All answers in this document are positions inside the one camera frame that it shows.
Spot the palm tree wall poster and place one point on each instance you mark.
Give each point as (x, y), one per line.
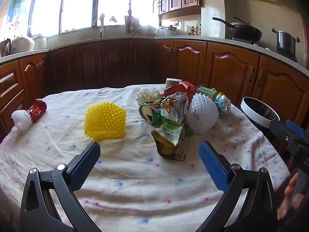
(17, 9)

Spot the black wok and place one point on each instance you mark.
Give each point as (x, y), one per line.
(245, 31)

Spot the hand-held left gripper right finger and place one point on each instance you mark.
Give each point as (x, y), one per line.
(213, 168)

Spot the green drink carton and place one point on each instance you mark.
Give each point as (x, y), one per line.
(206, 92)

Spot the knife and utensil holder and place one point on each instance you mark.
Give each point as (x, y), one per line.
(131, 24)

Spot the small white foam fruit net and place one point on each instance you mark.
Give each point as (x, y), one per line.
(21, 119)

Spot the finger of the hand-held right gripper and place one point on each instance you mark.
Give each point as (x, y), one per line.
(277, 128)
(295, 128)

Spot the black bin with white rim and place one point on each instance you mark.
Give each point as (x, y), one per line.
(259, 112)

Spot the white plastic wrapper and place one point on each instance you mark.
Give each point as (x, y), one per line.
(147, 95)

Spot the chrome kitchen faucet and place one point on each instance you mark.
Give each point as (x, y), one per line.
(101, 27)

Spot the red wrapper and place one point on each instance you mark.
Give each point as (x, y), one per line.
(185, 87)

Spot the crushed red can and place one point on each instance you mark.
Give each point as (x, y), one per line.
(37, 108)

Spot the white floral tablecloth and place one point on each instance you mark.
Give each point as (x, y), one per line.
(135, 188)

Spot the white rice cooker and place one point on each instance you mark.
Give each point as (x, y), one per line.
(23, 44)

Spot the cartoon print wrapper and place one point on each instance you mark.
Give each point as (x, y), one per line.
(173, 106)

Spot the large white foam fruit net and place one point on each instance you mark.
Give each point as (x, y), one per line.
(204, 116)

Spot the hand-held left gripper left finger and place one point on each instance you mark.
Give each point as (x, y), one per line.
(84, 168)

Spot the steel electric kettle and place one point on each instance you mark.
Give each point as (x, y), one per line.
(5, 47)

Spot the yellow foam fruit net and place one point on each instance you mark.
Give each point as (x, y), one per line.
(105, 122)

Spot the wooden lower cabinets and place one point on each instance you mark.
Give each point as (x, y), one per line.
(135, 62)

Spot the blue yellow wrapper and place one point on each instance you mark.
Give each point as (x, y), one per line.
(222, 101)

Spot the green drink pouch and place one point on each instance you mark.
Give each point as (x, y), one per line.
(170, 137)

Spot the white paper roll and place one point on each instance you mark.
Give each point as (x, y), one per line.
(171, 81)

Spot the steel cooking pot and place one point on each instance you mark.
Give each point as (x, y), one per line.
(286, 42)

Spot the white canister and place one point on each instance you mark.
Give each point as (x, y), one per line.
(40, 43)

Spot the kitchen window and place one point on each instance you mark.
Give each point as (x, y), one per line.
(77, 7)

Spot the group of seasoning bottles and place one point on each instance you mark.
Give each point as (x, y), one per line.
(194, 30)

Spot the crushed green can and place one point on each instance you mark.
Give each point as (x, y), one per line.
(152, 112)

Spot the person's right hand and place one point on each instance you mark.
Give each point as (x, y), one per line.
(288, 205)

